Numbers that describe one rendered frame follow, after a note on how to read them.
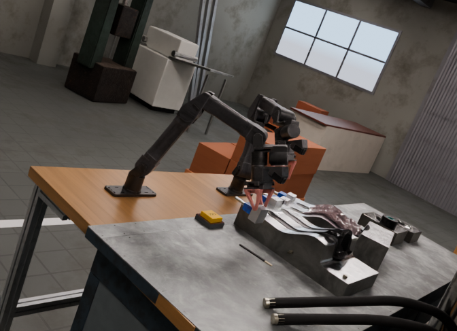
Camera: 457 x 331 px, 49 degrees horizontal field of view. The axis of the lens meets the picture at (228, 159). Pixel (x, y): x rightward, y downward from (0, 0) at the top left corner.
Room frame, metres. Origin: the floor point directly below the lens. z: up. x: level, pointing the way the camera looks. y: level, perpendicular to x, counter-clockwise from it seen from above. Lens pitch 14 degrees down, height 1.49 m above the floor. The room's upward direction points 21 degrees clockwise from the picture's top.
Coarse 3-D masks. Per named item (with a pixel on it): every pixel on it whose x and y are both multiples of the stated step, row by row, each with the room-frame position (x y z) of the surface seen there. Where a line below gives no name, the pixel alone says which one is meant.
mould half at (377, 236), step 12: (288, 204) 2.18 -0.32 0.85; (312, 216) 2.04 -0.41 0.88; (324, 216) 2.06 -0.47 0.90; (336, 228) 2.00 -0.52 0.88; (372, 228) 2.11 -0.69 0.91; (384, 228) 2.18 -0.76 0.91; (360, 240) 1.97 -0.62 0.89; (372, 240) 1.96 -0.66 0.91; (384, 240) 2.01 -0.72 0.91; (360, 252) 1.96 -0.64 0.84; (372, 252) 1.95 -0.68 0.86; (384, 252) 1.94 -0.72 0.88; (372, 264) 1.94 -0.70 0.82
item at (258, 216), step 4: (236, 196) 1.74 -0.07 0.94; (240, 200) 1.72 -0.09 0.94; (244, 204) 1.69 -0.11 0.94; (248, 204) 1.69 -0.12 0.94; (244, 208) 1.68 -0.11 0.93; (248, 208) 1.68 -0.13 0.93; (260, 208) 1.66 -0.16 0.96; (264, 208) 1.68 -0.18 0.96; (248, 212) 1.67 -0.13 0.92; (252, 212) 1.66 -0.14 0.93; (256, 212) 1.65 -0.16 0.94; (260, 212) 1.65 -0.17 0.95; (264, 212) 1.66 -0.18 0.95; (248, 216) 1.66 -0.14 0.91; (252, 216) 1.66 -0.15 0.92; (256, 216) 1.65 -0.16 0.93; (260, 216) 1.66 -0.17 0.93; (264, 216) 1.67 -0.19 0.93; (252, 220) 1.65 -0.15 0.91; (256, 220) 1.64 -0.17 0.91; (260, 220) 1.67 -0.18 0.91
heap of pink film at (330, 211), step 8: (312, 208) 2.12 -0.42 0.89; (320, 208) 2.19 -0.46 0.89; (328, 208) 2.17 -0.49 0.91; (336, 208) 2.16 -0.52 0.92; (328, 216) 2.06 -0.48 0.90; (336, 216) 2.06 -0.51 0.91; (344, 216) 2.17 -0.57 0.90; (344, 224) 2.05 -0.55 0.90; (352, 224) 2.10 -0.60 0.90; (352, 232) 2.05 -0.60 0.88; (360, 232) 2.08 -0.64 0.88
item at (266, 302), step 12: (264, 300) 1.31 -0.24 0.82; (276, 300) 1.31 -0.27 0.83; (288, 300) 1.32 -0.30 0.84; (300, 300) 1.33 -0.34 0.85; (312, 300) 1.34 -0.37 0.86; (324, 300) 1.35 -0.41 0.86; (336, 300) 1.36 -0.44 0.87; (348, 300) 1.38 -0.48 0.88; (360, 300) 1.39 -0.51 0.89; (372, 300) 1.40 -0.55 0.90; (384, 300) 1.41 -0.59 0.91
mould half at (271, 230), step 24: (240, 216) 1.83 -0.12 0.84; (288, 216) 1.91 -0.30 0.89; (264, 240) 1.75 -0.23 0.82; (288, 240) 1.70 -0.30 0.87; (312, 240) 1.65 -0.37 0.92; (312, 264) 1.63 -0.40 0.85; (336, 264) 1.67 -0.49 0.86; (360, 264) 1.77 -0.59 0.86; (336, 288) 1.56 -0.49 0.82; (360, 288) 1.66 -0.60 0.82
